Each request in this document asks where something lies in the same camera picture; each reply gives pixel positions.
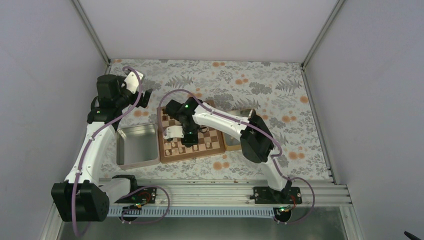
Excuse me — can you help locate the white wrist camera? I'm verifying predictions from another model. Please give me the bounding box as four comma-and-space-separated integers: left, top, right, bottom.
163, 125, 184, 140
124, 70, 145, 94

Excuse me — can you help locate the yellow tin box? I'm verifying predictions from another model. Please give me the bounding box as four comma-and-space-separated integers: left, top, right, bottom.
222, 108, 256, 151

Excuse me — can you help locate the aluminium frame post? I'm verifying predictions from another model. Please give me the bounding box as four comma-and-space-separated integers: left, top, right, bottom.
70, 0, 111, 66

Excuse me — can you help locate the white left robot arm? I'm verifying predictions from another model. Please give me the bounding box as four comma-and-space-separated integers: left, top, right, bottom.
51, 70, 153, 222

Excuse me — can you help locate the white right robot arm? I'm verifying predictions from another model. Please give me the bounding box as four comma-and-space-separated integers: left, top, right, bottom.
158, 97, 303, 205

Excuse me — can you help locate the floral table mat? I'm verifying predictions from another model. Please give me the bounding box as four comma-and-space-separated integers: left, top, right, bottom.
100, 59, 331, 181

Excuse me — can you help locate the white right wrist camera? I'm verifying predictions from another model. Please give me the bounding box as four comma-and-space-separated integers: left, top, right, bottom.
163, 125, 184, 140

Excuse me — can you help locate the wooden chess board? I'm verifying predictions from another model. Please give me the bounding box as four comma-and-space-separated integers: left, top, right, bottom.
157, 97, 225, 164

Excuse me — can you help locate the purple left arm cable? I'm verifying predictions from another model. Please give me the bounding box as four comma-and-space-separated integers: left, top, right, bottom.
71, 65, 144, 238

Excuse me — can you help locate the white pawn on board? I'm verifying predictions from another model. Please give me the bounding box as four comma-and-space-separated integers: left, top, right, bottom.
164, 143, 172, 150

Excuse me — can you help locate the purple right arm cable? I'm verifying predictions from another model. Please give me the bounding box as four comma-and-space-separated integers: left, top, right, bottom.
157, 88, 316, 226

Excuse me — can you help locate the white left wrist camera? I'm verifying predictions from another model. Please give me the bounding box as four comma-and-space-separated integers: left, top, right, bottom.
124, 70, 145, 94

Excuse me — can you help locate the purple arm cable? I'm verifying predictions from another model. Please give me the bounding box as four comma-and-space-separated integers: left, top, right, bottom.
71, 65, 144, 238
157, 88, 316, 226

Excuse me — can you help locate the silver empty tin box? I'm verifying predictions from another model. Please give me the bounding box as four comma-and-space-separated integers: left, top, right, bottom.
116, 123, 160, 170

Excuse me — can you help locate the aluminium mounting rail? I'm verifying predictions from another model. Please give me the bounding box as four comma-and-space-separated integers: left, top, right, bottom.
125, 179, 352, 219

